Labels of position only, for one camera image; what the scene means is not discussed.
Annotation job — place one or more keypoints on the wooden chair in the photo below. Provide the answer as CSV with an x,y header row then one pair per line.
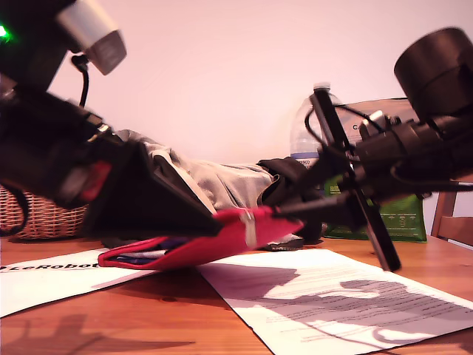
x,y
454,225

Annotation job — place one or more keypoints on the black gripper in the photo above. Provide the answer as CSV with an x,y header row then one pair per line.
x,y
384,148

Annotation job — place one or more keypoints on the silver zipper pull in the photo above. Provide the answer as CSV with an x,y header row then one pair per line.
x,y
250,229

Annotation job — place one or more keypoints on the silver green pet food bag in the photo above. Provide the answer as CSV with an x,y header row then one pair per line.
x,y
403,222

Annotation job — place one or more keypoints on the dark brown grey-lined garment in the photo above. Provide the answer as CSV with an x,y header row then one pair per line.
x,y
229,185

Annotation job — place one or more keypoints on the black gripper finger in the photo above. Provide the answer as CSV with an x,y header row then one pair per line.
x,y
162,172
148,211

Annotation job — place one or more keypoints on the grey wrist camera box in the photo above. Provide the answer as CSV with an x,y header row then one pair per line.
x,y
96,33
375,120

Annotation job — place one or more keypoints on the white sheet with LeRobot print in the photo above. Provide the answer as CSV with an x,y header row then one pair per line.
x,y
44,288

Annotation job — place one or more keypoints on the white sheet with printed text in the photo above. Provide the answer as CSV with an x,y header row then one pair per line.
x,y
332,333

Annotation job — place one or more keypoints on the woven wicker basket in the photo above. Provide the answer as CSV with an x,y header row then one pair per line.
x,y
44,222

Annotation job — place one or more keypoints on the large clear water bottle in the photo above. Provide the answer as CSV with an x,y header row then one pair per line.
x,y
301,129

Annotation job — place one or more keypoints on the red fabric zip pouch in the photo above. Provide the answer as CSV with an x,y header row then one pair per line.
x,y
207,251

